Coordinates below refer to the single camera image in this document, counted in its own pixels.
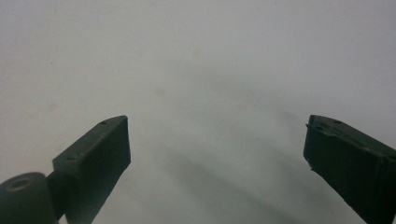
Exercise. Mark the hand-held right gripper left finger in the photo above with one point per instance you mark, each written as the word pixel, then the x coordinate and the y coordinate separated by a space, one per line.
pixel 99 155

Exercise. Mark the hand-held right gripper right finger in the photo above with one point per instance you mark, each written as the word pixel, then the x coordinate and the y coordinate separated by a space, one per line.
pixel 351 168

